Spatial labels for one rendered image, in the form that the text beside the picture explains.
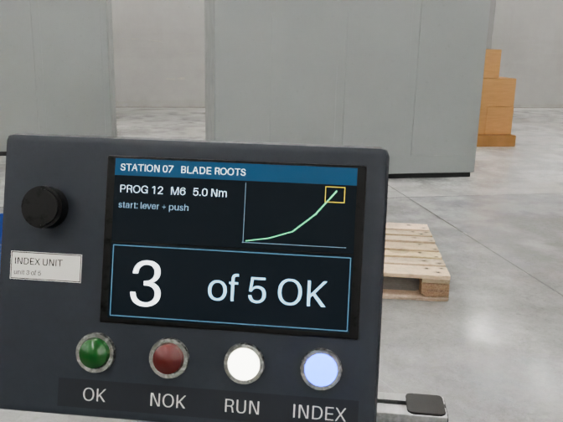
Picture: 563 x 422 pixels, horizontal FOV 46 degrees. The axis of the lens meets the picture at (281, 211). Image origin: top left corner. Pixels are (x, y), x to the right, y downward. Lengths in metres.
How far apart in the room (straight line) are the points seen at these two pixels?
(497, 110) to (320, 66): 3.56
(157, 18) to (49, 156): 12.24
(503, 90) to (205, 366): 8.82
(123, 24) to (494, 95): 6.78
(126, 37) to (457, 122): 7.49
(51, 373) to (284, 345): 0.16
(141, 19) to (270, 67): 6.78
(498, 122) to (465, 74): 2.58
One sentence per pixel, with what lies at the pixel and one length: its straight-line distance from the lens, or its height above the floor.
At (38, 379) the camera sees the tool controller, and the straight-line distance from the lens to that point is 0.49.
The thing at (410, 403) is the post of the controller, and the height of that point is 1.06.
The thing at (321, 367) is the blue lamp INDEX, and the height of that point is 1.12.
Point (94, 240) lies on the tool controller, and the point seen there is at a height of 1.19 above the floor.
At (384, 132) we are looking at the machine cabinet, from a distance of 6.47.
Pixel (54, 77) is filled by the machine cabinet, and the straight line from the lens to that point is 7.67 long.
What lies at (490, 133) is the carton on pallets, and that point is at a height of 0.15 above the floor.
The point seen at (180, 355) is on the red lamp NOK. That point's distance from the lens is 0.45.
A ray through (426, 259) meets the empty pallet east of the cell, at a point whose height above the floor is 0.14.
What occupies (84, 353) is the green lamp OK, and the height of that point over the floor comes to 1.12.
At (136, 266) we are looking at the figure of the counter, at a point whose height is 1.17.
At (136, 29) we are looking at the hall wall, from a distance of 12.69.
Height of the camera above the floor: 1.32
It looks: 15 degrees down
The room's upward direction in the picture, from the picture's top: 1 degrees clockwise
